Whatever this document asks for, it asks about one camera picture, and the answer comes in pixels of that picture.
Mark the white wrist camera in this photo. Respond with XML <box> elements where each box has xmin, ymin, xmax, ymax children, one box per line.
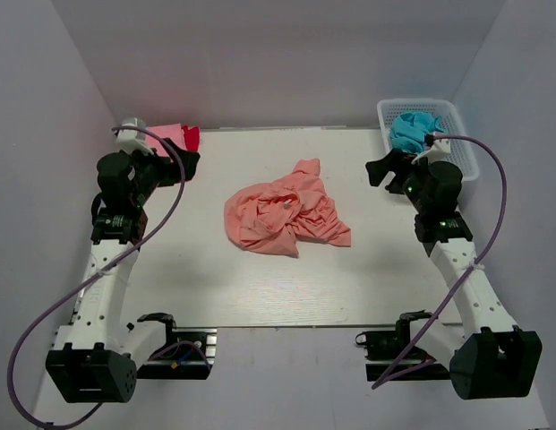
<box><xmin>412</xmin><ymin>133</ymin><xmax>451</xmax><ymax>165</ymax></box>
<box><xmin>115</xmin><ymin>117</ymin><xmax>153</xmax><ymax>155</ymax></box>

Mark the folded light pink t-shirt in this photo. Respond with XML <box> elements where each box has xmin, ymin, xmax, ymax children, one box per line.
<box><xmin>145</xmin><ymin>124</ymin><xmax>185</xmax><ymax>157</ymax></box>

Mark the folded red t-shirt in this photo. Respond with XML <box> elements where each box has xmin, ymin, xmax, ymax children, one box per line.
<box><xmin>181</xmin><ymin>125</ymin><xmax>201</xmax><ymax>152</ymax></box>

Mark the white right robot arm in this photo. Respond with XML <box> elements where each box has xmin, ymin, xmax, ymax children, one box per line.
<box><xmin>365</xmin><ymin>150</ymin><xmax>543</xmax><ymax>400</ymax></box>

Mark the salmon orange t-shirt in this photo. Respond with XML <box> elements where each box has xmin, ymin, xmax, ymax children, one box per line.
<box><xmin>224</xmin><ymin>159</ymin><xmax>352</xmax><ymax>257</ymax></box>

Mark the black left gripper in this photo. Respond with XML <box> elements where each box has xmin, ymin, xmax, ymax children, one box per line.
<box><xmin>124</xmin><ymin>138</ymin><xmax>201</xmax><ymax>207</ymax></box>

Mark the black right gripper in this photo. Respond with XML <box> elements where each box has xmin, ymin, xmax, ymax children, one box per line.
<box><xmin>366</xmin><ymin>149</ymin><xmax>437</xmax><ymax>213</ymax></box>

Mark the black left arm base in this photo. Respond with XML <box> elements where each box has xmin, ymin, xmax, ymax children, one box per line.
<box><xmin>124</xmin><ymin>313</ymin><xmax>218</xmax><ymax>381</ymax></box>

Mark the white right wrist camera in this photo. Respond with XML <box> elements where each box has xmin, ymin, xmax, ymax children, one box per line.
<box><xmin>412</xmin><ymin>133</ymin><xmax>451</xmax><ymax>165</ymax></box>

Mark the crumpled blue t-shirt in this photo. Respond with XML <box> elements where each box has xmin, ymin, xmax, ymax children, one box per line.
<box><xmin>389</xmin><ymin>112</ymin><xmax>445</xmax><ymax>155</ymax></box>

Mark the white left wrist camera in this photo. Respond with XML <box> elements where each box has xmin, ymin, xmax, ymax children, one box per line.
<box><xmin>115</xmin><ymin>117</ymin><xmax>153</xmax><ymax>155</ymax></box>

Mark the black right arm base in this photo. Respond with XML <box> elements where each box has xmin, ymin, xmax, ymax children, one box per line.
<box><xmin>355</xmin><ymin>309</ymin><xmax>453</xmax><ymax>383</ymax></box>

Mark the white plastic basket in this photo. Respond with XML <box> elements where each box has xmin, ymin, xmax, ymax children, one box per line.
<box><xmin>377</xmin><ymin>99</ymin><xmax>480</xmax><ymax>182</ymax></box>

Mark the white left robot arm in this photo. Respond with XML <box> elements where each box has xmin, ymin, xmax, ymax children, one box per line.
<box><xmin>46</xmin><ymin>147</ymin><xmax>200</xmax><ymax>403</ymax></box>

